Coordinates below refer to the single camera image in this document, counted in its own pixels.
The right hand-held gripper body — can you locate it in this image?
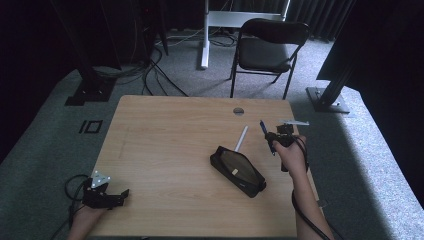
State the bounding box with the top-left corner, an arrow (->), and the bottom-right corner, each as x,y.
275,119 -> 310,148

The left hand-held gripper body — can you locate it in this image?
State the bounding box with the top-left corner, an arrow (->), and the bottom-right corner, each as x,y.
82,170 -> 116,210

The black pencil case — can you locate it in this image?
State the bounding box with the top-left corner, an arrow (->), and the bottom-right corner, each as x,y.
209,145 -> 267,199

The person's left hand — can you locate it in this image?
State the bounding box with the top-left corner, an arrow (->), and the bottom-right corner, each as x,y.
72,206 -> 109,234

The person's right hand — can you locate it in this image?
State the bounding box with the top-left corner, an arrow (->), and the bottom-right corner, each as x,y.
273,134 -> 309,180

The white pen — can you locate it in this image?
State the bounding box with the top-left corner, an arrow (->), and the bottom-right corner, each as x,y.
234,125 -> 250,153

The black metal stand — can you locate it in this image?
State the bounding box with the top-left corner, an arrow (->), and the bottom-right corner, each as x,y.
305,61 -> 355,115
49,0 -> 118,107

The black folding chair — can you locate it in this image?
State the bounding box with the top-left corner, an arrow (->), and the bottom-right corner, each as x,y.
229,17 -> 311,101

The dark curtain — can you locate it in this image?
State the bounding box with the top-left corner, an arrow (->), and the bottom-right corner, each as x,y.
286,0 -> 355,43

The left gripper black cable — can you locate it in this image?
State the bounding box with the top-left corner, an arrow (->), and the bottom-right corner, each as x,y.
49,173 -> 92,240

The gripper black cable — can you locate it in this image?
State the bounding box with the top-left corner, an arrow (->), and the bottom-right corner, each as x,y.
290,135 -> 333,240
49,173 -> 92,240

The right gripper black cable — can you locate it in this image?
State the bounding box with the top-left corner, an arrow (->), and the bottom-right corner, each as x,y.
290,135 -> 333,240

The white desk frame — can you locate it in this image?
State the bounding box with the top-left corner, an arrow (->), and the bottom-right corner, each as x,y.
200,0 -> 291,70

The bundle of black floor cables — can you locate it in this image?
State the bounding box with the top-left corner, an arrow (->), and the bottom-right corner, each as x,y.
93,19 -> 190,98

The white floor cable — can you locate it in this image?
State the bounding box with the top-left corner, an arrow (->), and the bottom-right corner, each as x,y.
155,27 -> 205,48

